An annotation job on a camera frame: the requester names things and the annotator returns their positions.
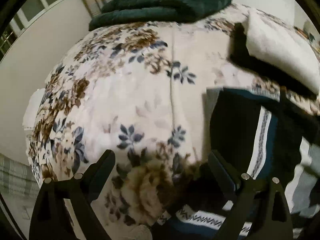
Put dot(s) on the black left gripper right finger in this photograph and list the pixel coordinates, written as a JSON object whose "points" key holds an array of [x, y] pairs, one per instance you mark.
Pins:
{"points": [[262, 199]]}

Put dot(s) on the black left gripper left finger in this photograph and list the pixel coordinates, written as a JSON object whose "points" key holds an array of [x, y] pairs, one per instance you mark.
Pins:
{"points": [[50, 219]]}

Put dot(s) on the black sock with patterned stripe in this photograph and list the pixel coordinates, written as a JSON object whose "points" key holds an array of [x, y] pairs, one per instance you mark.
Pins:
{"points": [[257, 134]]}

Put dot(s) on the black grey white striped sock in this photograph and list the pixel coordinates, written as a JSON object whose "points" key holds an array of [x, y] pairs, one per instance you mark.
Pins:
{"points": [[306, 175]]}

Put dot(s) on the floral fleece blanket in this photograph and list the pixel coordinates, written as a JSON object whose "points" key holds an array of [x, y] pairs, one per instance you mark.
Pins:
{"points": [[140, 90]]}

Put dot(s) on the black folded cloth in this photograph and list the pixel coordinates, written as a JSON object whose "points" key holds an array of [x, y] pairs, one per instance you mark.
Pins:
{"points": [[240, 56]]}

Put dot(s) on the white folded cloth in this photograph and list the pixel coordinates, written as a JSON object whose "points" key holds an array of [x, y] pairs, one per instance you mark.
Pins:
{"points": [[281, 47]]}

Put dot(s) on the dark green folded garment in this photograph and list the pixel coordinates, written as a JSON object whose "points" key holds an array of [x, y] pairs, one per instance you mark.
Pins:
{"points": [[180, 11]]}

